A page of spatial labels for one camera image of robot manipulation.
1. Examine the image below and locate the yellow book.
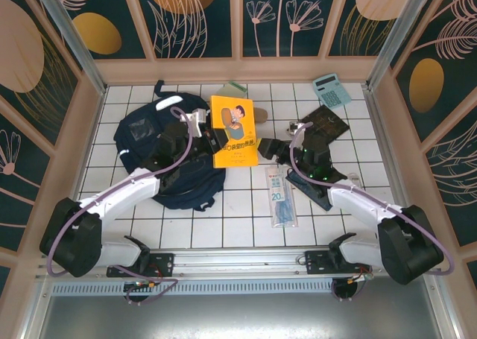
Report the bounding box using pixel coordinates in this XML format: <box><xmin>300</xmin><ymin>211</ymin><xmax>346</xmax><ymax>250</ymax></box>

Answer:
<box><xmin>209</xmin><ymin>95</ymin><xmax>260</xmax><ymax>168</ymax></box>

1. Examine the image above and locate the dark blue ruler case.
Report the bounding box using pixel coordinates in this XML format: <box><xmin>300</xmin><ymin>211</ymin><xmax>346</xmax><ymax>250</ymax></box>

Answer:
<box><xmin>285</xmin><ymin>167</ymin><xmax>333</xmax><ymax>212</ymax></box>

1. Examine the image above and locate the black notebook gold print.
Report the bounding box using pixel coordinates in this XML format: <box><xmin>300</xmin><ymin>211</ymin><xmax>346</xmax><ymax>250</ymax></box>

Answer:
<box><xmin>296</xmin><ymin>105</ymin><xmax>351</xmax><ymax>145</ymax></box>

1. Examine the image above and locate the navy blue backpack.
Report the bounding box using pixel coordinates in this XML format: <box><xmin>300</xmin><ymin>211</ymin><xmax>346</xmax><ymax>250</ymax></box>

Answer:
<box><xmin>113</xmin><ymin>80</ymin><xmax>227</xmax><ymax>212</ymax></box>

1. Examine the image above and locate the pale green notepad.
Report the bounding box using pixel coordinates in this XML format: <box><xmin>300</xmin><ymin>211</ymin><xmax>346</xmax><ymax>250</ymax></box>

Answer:
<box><xmin>218</xmin><ymin>80</ymin><xmax>248</xmax><ymax>98</ymax></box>

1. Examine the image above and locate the teal calculator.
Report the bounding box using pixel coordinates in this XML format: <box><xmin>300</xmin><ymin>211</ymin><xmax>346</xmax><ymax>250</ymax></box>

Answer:
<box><xmin>312</xmin><ymin>73</ymin><xmax>353</xmax><ymax>110</ymax></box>

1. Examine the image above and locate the grey metal sheet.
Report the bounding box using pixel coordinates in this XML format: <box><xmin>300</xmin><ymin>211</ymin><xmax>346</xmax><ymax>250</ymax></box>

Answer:
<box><xmin>22</xmin><ymin>294</ymin><xmax>459</xmax><ymax>339</ymax></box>

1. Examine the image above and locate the aluminium side rail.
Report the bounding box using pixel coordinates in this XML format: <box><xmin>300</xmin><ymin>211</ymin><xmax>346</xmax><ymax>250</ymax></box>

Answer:
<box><xmin>361</xmin><ymin>85</ymin><xmax>426</xmax><ymax>247</ymax></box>

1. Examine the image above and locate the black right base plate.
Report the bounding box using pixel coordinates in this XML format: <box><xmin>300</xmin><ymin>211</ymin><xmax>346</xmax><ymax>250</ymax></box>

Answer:
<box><xmin>304</xmin><ymin>250</ymin><xmax>373</xmax><ymax>275</ymax></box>

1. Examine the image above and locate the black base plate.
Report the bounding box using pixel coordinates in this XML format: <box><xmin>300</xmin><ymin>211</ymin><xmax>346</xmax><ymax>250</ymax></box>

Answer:
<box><xmin>107</xmin><ymin>252</ymin><xmax>175</xmax><ymax>279</ymax></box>
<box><xmin>304</xmin><ymin>250</ymin><xmax>373</xmax><ymax>275</ymax></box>

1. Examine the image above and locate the aluminium mounting rail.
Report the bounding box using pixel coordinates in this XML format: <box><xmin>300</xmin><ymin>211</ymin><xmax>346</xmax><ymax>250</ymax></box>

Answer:
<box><xmin>35</xmin><ymin>244</ymin><xmax>446</xmax><ymax>280</ymax></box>

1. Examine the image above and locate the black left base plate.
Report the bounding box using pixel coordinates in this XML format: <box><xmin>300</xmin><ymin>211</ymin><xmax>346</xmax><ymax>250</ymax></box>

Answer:
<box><xmin>107</xmin><ymin>252</ymin><xmax>175</xmax><ymax>279</ymax></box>

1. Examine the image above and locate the aluminium frame post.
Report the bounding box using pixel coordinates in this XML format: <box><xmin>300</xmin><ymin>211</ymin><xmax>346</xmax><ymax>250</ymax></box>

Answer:
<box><xmin>364</xmin><ymin>0</ymin><xmax>448</xmax><ymax>91</ymax></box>
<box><xmin>29</xmin><ymin>0</ymin><xmax>109</xmax><ymax>96</ymax></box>

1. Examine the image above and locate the slotted grey cable duct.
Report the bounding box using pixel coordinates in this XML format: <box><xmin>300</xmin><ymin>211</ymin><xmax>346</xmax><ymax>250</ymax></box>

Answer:
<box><xmin>50</xmin><ymin>279</ymin><xmax>336</xmax><ymax>297</ymax></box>

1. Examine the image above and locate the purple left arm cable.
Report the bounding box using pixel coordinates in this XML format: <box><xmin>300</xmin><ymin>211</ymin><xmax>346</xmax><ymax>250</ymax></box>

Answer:
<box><xmin>46</xmin><ymin>107</ymin><xmax>197</xmax><ymax>307</ymax></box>

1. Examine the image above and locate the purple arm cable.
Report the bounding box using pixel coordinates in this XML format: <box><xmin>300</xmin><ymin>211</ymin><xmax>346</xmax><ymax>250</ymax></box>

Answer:
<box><xmin>289</xmin><ymin>121</ymin><xmax>455</xmax><ymax>303</ymax></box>
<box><xmin>46</xmin><ymin>107</ymin><xmax>197</xmax><ymax>307</ymax></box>

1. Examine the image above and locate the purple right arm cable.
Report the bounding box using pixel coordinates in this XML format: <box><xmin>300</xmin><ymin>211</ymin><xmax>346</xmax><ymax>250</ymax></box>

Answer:
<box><xmin>289</xmin><ymin>121</ymin><xmax>455</xmax><ymax>303</ymax></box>

